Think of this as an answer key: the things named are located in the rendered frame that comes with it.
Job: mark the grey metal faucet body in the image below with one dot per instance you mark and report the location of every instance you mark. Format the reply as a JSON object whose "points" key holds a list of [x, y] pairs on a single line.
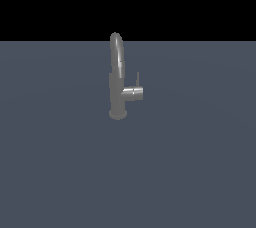
{"points": [[117, 82]]}

